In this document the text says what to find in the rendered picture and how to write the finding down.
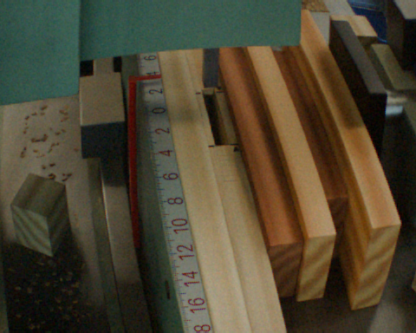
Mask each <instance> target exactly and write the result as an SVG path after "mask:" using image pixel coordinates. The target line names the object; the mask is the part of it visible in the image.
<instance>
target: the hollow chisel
mask: <svg viewBox="0 0 416 333"><path fill-rule="evenodd" d="M219 50H220V48H210V49H203V60H202V83H203V86H204V88H217V87H218V71H219Z"/></svg>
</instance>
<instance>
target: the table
mask: <svg viewBox="0 0 416 333"><path fill-rule="evenodd" d="M322 1H323V2H324V3H325V4H326V6H327V8H328V10H329V12H322V11H309V13H310V15H311V16H312V17H313V20H314V21H315V24H316V26H317V28H318V29H319V30H320V32H321V35H322V37H323V39H324V41H325V43H326V44H327V46H328V44H329V40H328V38H329V33H328V32H329V16H330V15H337V16H339V15H343V16H347V15H349V16H356V14H355V13H354V11H353V10H352V9H351V7H350V5H349V4H348V2H347V0H322ZM121 58H122V59H121V62H122V68H123V71H122V74H123V79H124V90H125V96H126V107H127V118H128V103H127V97H128V79H127V78H128V77H129V76H130V71H129V65H128V62H129V61H128V55H122V56H121ZM138 141H139V139H138V134H137V148H136V165H137V188H138V195H139V201H140V211H141V217H142V224H143V229H144V235H145V241H146V246H147V251H148V257H149V263H150V268H151V272H152V274H153V284H154V289H155V295H156V298H157V300H158V305H159V313H160V319H161V324H162V325H163V329H164V333H173V330H172V326H171V323H170V317H169V313H168V308H167V303H166V294H165V292H164V289H163V284H162V280H161V274H160V269H159V260H158V258H157V254H156V249H155V243H154V238H153V228H152V222H151V217H150V215H149V211H148V206H147V200H146V189H145V184H144V178H143V172H142V166H141V161H140V150H139V145H138ZM381 147H382V149H381V154H380V165H381V167H382V171H383V173H384V174H385V178H386V180H387V184H388V186H389V190H390V192H391V195H392V197H393V202H394V204H395V206H396V208H397V209H396V211H397V212H398V215H399V217H400V230H399V234H398V238H397V242H396V245H395V248H394V252H393V257H392V261H391V264H390V267H389V272H388V275H387V280H386V282H385V284H384V288H383V291H382V294H381V297H380V302H379V304H376V305H371V306H369V307H363V308H360V309H356V310H352V309H351V308H350V306H351V305H350V303H349V299H348V293H347V290H346V289H347V288H346V286H345V282H344V280H343V279H344V277H343V276H342V272H341V266H340V264H339V263H340V262H339V259H338V255H337V257H336V258H331V262H330V265H329V269H328V278H327V280H326V283H325V288H324V293H323V295H322V297H321V298H313V299H310V300H304V301H296V297H295V295H296V294H295V295H294V296H287V297H279V298H278V299H279V303H280V305H281V311H282V313H283V320H284V325H285V327H286V331H287V333H416V291H415V290H414V289H413V287H412V283H413V278H414V275H415V272H416V227H413V226H412V225H411V222H410V219H409V217H408V213H407V210H406V206H405V204H404V201H403V199H402V196H401V194H400V190H399V187H398V185H397V181H396V179H395V177H394V175H393V170H392V168H391V167H390V162H389V161H388V159H387V155H386V154H385V149H384V147H383V146H382V145H381Z"/></svg>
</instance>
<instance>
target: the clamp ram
mask: <svg viewBox="0 0 416 333"><path fill-rule="evenodd" d="M329 28H330V31H329V34H330V36H329V50H330V52H331V54H332V56H333V57H334V59H335V62H336V64H337V67H338V68H339V70H340V71H341V75H342V76H343V78H344V80H345V83H346V84H347V86H348V89H349V91H350V93H351V95H352V96H353V98H354V102H355V106H356V107H357V108H358V110H359V112H360V115H361V118H362V119H363V123H364V125H365V127H366V129H367V131H368V135H369V137H370V140H371V141H372V142H373V147H374V150H375V152H376V155H377V157H378V159H379V160H380V154H381V149H382V147H381V145H382V141H383V132H384V128H385V126H398V125H400V123H401V120H402V106H403V105H404V103H407V102H416V90H415V89H413V90H408V89H405V90H399V89H395V90H391V89H387V90H385V89H384V87H383V84H382V82H381V80H380V78H379V76H378V75H377V73H376V71H375V68H374V65H373V64H372V63H371V61H370V60H369V58H368V57H367V54H366V52H365V50H364V48H363V46H362V45H361V42H360V40H359V39H358V37H357V35H356V34H355V33H354V31H353V30H352V28H351V26H350V25H349V23H348V21H341V20H337V21H335V20H331V21H330V25H329Z"/></svg>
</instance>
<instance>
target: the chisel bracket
mask: <svg viewBox="0 0 416 333"><path fill-rule="evenodd" d="M301 8H302V0H81V38H80V41H81V46H80V51H81V53H80V60H81V61H90V60H94V59H103V58H106V57H118V56H130V55H137V54H144V53H157V52H163V51H170V50H183V49H210V48H223V47H232V48H237V47H250V46H256V47H263V46H273V47H276V46H287V47H288V46H296V45H297V46H298V45H300V44H299V42H300V41H301V29H302V27H301V22H302V19H301V15H302V10H301Z"/></svg>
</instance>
